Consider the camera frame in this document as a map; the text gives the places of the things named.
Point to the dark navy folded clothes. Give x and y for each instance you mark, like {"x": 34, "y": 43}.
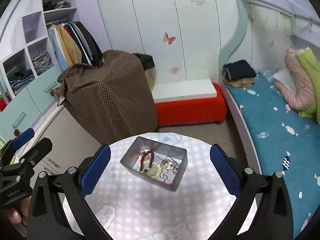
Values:
{"x": 238, "y": 70}

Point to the red strawberry plush toy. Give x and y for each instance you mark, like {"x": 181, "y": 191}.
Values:
{"x": 3, "y": 103}

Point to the beige butterfly wall sticker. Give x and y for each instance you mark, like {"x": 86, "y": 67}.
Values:
{"x": 198, "y": 2}

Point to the pinecone drawer ornament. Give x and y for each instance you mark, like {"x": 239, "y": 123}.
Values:
{"x": 16, "y": 132}

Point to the pink hair clip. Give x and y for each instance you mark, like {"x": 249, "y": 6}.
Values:
{"x": 163, "y": 178}

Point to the white pillow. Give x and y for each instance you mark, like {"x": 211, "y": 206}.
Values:
{"x": 286, "y": 78}

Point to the pink checkered cartoon tablecloth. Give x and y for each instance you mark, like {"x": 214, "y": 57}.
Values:
{"x": 131, "y": 208}

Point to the white foam board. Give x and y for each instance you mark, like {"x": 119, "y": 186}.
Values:
{"x": 184, "y": 90}

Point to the hanging clothes row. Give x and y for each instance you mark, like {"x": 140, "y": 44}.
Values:
{"x": 73, "y": 43}

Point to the pale green jade pendant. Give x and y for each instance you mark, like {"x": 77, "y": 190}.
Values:
{"x": 152, "y": 170}

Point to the red storage bench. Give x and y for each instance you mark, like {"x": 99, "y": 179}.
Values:
{"x": 190, "y": 112}

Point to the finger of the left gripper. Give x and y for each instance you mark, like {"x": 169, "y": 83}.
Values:
{"x": 36, "y": 153}
{"x": 13, "y": 145}

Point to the pink butterfly wall sticker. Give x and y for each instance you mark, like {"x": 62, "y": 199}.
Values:
{"x": 167, "y": 39}

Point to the left hand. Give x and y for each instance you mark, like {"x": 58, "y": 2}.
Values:
{"x": 14, "y": 220}

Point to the mint drawer cabinet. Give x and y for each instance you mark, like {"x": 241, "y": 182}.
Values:
{"x": 30, "y": 103}

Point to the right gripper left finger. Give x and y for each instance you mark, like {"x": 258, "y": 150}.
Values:
{"x": 46, "y": 216}

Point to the lilac shelf cabinet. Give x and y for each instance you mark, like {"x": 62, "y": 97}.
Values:
{"x": 28, "y": 61}

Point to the white low cabinet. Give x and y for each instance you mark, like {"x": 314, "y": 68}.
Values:
{"x": 71, "y": 143}

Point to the black garment behind cover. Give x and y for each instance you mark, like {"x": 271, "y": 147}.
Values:
{"x": 146, "y": 60}

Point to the tan folded clothes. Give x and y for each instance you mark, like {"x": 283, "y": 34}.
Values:
{"x": 247, "y": 82}

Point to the brown striped cloth cover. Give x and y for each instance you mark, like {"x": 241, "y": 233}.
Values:
{"x": 111, "y": 102}

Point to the teal patterned bed mattress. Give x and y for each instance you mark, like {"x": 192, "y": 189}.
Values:
{"x": 284, "y": 143}

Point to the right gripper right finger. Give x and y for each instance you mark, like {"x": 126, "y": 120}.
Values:
{"x": 273, "y": 218}

